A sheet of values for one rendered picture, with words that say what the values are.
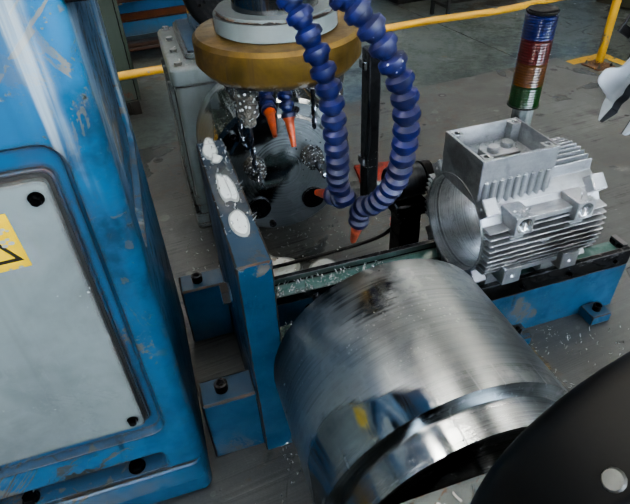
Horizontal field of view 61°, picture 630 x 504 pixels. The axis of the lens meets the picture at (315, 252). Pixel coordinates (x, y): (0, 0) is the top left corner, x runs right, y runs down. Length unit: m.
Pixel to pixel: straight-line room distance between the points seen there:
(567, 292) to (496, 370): 0.57
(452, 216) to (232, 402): 0.47
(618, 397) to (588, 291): 0.84
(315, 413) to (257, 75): 0.32
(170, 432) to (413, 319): 0.34
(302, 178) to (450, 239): 0.27
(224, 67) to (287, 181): 0.42
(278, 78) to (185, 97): 0.56
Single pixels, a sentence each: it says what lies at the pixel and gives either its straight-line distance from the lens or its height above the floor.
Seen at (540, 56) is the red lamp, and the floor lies 1.14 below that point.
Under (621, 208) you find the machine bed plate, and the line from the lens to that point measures 1.38.
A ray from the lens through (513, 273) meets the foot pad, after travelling 0.84.
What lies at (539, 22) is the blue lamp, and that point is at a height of 1.20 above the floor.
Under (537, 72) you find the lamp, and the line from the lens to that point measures 1.17.
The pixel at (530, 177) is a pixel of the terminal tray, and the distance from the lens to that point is 0.81.
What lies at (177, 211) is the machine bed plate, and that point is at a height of 0.80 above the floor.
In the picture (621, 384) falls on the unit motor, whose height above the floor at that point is 1.35.
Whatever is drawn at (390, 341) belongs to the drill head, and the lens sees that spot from 0.46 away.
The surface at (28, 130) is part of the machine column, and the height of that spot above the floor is 1.34.
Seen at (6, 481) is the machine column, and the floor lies 0.95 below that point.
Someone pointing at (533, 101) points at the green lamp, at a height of 1.05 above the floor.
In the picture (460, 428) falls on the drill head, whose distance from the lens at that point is 0.42.
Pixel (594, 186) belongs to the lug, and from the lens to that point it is 0.87.
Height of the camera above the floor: 1.50
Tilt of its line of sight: 39 degrees down
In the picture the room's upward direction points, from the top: 3 degrees counter-clockwise
